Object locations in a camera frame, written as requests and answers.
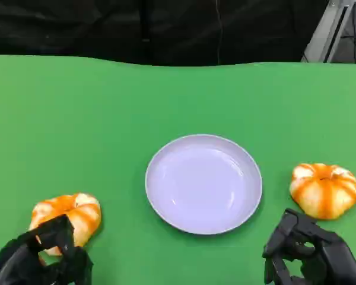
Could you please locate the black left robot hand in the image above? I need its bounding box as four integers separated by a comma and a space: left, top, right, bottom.
0, 214, 94, 285

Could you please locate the thin pale hanging cord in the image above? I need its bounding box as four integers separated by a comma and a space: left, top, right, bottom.
215, 0, 224, 65

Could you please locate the black backdrop curtain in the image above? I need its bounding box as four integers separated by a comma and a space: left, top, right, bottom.
0, 0, 330, 67

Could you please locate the grey metal frame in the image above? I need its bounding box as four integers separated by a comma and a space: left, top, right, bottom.
301, 0, 356, 63

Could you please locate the green table cloth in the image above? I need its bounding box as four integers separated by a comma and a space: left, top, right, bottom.
0, 54, 356, 285

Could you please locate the lilac plate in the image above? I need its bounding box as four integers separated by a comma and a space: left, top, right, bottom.
144, 134, 263, 236

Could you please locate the orange and white bread roll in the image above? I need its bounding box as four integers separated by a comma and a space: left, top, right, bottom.
28, 192, 102, 257
289, 162, 356, 220

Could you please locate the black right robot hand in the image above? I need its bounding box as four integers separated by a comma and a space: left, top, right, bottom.
262, 208, 356, 285

